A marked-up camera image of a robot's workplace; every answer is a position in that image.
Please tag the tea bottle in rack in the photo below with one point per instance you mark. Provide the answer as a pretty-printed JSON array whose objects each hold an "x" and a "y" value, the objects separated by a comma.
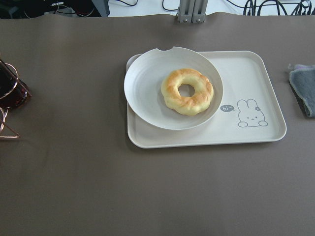
[{"x": 13, "y": 91}]

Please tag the cream serving tray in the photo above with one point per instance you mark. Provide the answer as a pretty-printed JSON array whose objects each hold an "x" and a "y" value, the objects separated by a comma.
[{"x": 249, "y": 110}]

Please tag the grey folded cloth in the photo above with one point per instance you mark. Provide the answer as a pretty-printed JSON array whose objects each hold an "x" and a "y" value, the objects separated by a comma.
[{"x": 302, "y": 79}]

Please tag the copper wire bottle rack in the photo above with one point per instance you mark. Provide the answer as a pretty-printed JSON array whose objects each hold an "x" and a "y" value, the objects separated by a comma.
[{"x": 6, "y": 132}]

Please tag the white round plate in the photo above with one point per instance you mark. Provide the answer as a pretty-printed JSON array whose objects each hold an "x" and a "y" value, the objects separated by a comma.
[{"x": 144, "y": 78}]

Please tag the glazed donut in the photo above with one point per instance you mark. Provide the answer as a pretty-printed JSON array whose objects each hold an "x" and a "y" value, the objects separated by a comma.
[{"x": 187, "y": 105}]

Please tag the aluminium frame post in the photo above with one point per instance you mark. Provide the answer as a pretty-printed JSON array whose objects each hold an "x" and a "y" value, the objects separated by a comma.
[{"x": 192, "y": 11}]

